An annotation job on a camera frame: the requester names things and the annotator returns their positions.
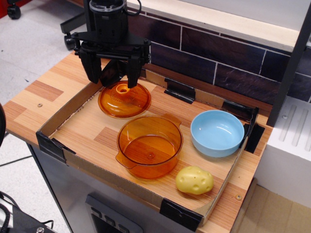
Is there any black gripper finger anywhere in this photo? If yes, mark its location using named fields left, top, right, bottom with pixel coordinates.
left=79, top=50, right=102, bottom=83
left=126, top=54, right=141, bottom=88

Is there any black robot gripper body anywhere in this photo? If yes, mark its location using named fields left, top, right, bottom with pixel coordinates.
left=72, top=2, right=151, bottom=65

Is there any orange transparent pot lid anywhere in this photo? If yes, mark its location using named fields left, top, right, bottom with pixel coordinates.
left=98, top=81, right=151, bottom=118

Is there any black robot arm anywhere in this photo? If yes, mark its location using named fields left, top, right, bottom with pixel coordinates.
left=72, top=0, right=151, bottom=88

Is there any orange transparent pot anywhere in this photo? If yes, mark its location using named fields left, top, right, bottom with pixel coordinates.
left=116, top=114, right=183, bottom=179

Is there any black office chair base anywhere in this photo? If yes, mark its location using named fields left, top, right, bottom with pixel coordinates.
left=60, top=13, right=86, bottom=50

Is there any cardboard fence with black tape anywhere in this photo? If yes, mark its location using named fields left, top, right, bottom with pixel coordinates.
left=35, top=58, right=265, bottom=232

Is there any black caster wheel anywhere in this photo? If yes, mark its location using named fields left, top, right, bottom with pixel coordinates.
left=7, top=0, right=21, bottom=20

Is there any light blue bowl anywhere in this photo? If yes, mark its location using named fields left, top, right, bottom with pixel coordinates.
left=190, top=110, right=244, bottom=158

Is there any yellow toy potato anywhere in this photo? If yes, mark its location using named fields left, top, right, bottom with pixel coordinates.
left=175, top=166, right=214, bottom=195

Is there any grey toy oven panel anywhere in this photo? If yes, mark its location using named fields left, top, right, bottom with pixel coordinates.
left=85, top=195, right=144, bottom=233

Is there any white toy sink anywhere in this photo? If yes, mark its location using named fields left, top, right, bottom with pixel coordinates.
left=255, top=97, right=311, bottom=207

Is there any black cable on floor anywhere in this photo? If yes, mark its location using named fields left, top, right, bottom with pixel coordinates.
left=0, top=155, right=34, bottom=168

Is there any dark grey vertical post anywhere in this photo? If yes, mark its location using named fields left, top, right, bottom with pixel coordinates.
left=266, top=5, right=311, bottom=127

